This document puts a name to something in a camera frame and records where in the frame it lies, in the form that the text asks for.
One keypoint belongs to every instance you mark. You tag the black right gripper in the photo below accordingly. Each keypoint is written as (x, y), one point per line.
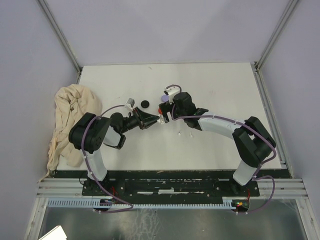
(165, 107)

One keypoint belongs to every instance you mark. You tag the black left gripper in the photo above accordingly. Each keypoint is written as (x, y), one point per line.
(144, 119)

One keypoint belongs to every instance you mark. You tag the black earbud charging case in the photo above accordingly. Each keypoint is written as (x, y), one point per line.
(144, 104)

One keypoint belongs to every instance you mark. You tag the purple earbud charging case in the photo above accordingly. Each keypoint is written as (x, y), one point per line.
(164, 98)

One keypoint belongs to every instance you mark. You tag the white earbud charging case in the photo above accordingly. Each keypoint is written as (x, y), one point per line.
(161, 120)

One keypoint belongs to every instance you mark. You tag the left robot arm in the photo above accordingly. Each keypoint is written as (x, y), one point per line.
(92, 131)

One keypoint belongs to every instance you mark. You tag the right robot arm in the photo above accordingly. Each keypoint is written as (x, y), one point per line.
(253, 142)

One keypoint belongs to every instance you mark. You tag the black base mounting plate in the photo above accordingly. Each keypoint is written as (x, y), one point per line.
(178, 191)

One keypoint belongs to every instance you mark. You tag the cream crumpled cloth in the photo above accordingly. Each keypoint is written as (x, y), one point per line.
(72, 102)

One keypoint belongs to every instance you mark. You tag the white paper sheet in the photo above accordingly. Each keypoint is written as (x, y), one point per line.
(56, 233)

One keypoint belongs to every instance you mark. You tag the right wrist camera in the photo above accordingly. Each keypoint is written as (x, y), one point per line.
(172, 91)

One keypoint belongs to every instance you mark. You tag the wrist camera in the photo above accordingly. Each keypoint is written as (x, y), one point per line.
(172, 91)
(130, 103)

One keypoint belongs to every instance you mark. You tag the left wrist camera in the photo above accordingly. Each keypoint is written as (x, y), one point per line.
(130, 103)

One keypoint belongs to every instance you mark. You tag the right aluminium corner post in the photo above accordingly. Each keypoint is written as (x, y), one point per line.
(283, 21)

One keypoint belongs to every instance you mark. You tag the aluminium corner post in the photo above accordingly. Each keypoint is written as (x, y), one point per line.
(283, 21)
(48, 13)

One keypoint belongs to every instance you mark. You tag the aluminium frame rail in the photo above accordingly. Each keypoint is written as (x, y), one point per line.
(67, 187)

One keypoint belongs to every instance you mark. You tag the left aluminium corner post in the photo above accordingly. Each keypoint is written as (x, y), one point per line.
(48, 13)

